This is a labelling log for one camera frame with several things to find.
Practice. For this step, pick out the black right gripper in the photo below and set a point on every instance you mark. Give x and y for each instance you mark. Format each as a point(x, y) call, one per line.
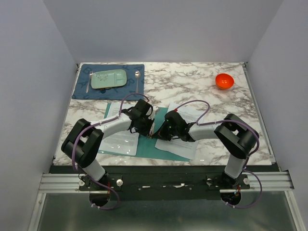
point(161, 134)

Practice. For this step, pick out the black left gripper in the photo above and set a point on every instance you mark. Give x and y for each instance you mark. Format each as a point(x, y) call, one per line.
point(146, 132)

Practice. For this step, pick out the white printed paper stack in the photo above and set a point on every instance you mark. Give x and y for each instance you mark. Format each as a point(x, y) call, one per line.
point(178, 147)

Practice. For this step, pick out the white printed paper sheet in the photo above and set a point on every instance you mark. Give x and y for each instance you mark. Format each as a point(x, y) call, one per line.
point(122, 143)

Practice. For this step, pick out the teal folder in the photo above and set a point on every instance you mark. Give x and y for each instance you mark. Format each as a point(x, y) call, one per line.
point(146, 149)

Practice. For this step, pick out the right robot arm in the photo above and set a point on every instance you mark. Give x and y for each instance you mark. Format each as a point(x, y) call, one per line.
point(238, 138)

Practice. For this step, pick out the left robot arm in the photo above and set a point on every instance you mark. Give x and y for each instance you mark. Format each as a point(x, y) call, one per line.
point(83, 142)

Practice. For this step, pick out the metal folder clip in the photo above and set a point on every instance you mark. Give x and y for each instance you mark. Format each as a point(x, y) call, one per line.
point(151, 132)

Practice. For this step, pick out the silver spoon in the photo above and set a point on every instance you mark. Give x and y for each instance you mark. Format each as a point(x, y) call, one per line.
point(137, 77)

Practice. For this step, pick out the light green plate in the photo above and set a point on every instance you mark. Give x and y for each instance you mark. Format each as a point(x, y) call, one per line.
point(108, 79)

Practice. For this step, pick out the blue placemat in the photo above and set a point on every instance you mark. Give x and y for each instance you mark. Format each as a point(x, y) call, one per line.
point(116, 93)

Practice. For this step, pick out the silver fork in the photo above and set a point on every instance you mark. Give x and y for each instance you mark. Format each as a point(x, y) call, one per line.
point(88, 84)

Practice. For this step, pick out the orange bowl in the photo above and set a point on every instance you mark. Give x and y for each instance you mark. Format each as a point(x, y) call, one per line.
point(224, 81)

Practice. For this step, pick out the black mounting base rail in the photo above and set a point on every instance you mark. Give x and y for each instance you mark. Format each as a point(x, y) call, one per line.
point(181, 170)

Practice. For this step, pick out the aluminium frame rail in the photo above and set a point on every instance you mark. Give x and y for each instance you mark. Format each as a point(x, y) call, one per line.
point(150, 186)

